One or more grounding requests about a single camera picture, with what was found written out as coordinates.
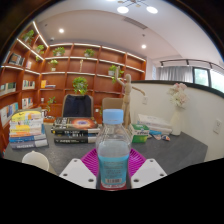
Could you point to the white vase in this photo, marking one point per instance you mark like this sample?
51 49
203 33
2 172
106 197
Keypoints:
176 121

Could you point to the green white box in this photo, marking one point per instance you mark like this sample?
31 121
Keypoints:
139 133

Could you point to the cream white cup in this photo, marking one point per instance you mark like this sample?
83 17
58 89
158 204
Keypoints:
35 160

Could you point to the pink white flower bouquet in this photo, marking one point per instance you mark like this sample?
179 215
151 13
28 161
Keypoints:
178 95

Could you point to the wooden artist mannequin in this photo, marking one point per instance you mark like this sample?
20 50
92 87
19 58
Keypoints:
126 100

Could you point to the blue-spined book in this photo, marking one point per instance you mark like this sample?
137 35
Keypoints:
26 137

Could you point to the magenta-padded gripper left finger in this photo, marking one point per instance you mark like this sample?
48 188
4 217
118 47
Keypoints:
76 173

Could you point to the wooden shelf unit with books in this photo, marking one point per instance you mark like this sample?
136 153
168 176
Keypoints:
96 76

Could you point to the dark office chair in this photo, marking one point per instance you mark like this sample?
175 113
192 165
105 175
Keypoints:
77 106

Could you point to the grey curtain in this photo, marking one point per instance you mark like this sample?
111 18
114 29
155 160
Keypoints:
175 74

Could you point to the clear blue-capped water bottle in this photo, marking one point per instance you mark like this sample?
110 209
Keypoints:
113 150

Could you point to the white wall socket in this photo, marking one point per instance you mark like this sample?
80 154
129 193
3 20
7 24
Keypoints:
217 126
145 100

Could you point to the white desk partition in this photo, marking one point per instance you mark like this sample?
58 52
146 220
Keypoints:
200 113

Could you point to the grey-spined thick book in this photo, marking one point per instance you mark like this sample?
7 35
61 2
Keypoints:
28 144

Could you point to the window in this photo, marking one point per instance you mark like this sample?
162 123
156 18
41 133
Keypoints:
208 78

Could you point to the round recessed ceiling light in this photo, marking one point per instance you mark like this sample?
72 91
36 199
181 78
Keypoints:
143 46
61 30

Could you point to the black book orange print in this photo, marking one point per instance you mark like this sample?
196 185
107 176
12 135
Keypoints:
76 123

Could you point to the black ceiling track light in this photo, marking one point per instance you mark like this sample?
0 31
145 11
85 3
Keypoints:
186 61

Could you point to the multi-bulb ceiling lamp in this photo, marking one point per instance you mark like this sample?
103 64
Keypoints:
122 9

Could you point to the ceiling air vent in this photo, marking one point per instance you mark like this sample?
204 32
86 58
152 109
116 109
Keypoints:
135 23

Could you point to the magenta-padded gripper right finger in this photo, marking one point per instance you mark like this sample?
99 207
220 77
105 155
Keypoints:
150 173

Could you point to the tan chair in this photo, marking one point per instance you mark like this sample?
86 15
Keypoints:
111 104

